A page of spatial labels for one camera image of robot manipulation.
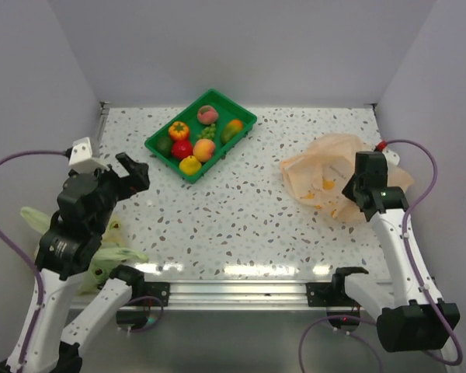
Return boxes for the aluminium front rail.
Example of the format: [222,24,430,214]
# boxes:
[69,281,397,312]

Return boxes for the red cable connector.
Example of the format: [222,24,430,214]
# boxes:
[374,141,388,152]

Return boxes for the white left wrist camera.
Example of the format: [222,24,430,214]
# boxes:
[68,137,109,173]

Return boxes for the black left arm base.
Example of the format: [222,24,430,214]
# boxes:
[109,264,171,307]

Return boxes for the aluminium side rail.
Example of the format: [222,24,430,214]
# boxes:
[90,102,111,156]

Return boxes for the red fruit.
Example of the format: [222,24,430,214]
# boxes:
[168,121,190,141]

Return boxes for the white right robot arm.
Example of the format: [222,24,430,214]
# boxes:
[330,151,460,352]

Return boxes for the green lime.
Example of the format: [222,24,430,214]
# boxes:
[155,136,174,157]

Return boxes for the green orange mango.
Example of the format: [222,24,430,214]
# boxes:
[220,119,243,145]

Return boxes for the green grape bunch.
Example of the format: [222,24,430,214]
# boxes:
[197,124,217,141]

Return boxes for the yellow lemon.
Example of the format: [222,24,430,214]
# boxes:
[179,155,202,176]

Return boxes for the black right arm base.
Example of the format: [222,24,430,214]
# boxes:
[305,267,369,308]

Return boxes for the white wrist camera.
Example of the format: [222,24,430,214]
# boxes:
[68,137,109,173]
[383,149,400,166]

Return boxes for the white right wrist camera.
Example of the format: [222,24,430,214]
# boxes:
[383,149,400,166]

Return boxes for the red apple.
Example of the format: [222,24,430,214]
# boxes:
[172,140,193,160]

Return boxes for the orange translucent plastic bag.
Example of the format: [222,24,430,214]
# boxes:
[279,132,415,225]

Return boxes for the yellow orange peach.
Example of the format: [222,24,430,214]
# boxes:
[193,139,216,163]

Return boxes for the green plastic tray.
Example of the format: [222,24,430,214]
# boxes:
[144,89,257,183]

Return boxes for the pink green peach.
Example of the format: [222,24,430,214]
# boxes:
[197,105,219,126]

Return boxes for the green translucent plastic bag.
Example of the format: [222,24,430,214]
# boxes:
[20,207,148,295]

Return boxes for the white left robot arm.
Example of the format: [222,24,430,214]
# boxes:
[0,152,150,372]

